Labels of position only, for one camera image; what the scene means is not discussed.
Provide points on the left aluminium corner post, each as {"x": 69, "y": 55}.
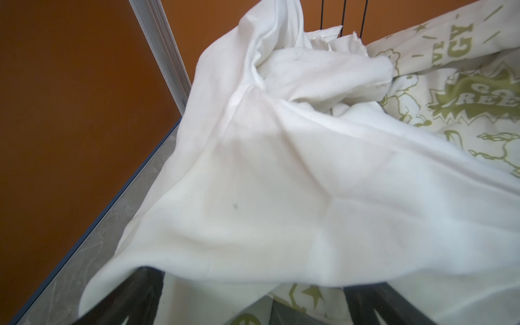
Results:
{"x": 157, "y": 31}

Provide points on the white cloth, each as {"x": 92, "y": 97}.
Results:
{"x": 286, "y": 170}

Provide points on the green patterned cloth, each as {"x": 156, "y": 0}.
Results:
{"x": 459, "y": 89}

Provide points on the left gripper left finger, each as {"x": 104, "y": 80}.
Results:
{"x": 135, "y": 301}

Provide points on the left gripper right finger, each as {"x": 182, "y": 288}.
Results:
{"x": 367, "y": 302}

